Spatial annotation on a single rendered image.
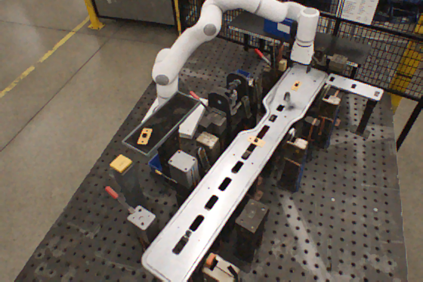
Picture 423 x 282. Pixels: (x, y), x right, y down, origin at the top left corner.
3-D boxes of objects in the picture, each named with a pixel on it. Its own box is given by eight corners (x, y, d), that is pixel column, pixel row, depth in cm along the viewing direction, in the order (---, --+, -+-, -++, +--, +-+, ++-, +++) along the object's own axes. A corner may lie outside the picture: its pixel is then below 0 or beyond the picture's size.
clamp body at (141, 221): (159, 272, 141) (143, 235, 116) (140, 258, 146) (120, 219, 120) (173, 253, 147) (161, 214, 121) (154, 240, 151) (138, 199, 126)
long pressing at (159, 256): (185, 299, 107) (185, 297, 106) (134, 261, 116) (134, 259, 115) (330, 74, 187) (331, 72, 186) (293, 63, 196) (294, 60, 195)
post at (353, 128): (367, 138, 190) (384, 102, 169) (348, 131, 194) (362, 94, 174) (370, 131, 194) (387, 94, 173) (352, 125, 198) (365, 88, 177)
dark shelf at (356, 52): (359, 69, 188) (361, 64, 185) (226, 28, 224) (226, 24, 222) (370, 50, 200) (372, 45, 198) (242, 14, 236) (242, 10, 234)
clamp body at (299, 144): (295, 196, 165) (307, 153, 140) (273, 186, 170) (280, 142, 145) (302, 184, 170) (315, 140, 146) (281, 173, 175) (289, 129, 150)
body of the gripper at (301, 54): (291, 41, 159) (288, 60, 167) (311, 47, 155) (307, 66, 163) (297, 34, 163) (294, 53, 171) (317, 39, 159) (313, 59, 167)
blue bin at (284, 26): (303, 46, 200) (307, 27, 191) (262, 30, 214) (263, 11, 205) (316, 35, 209) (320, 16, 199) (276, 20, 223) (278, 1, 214)
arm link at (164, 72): (169, 73, 185) (165, 93, 174) (151, 62, 180) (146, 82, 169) (228, 12, 156) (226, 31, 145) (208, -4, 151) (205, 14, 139)
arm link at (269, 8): (251, 0, 157) (305, 23, 165) (252, 17, 146) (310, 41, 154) (260, -17, 151) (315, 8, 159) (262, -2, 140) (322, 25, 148)
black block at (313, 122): (310, 165, 178) (320, 129, 157) (291, 158, 182) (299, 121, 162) (315, 156, 183) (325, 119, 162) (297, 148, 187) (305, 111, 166)
